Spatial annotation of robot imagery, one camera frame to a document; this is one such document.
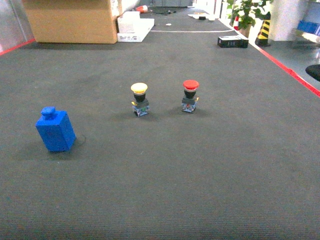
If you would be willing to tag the blue block part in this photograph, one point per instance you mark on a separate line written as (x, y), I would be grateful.
(55, 129)

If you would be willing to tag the white flat box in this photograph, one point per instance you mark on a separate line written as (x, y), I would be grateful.
(132, 28)

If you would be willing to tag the black rectangular box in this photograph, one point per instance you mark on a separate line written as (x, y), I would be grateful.
(235, 41)

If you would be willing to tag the large cardboard box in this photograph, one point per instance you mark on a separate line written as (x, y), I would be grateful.
(73, 21)

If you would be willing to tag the green potted plant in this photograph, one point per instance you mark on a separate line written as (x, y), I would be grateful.
(244, 13)

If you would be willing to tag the yellow push button switch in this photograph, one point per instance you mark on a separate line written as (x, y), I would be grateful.
(140, 104)

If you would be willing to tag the red push button switch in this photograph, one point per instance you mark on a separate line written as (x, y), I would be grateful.
(189, 100)

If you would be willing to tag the yellow black striped post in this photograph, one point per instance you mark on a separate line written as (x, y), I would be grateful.
(263, 35)

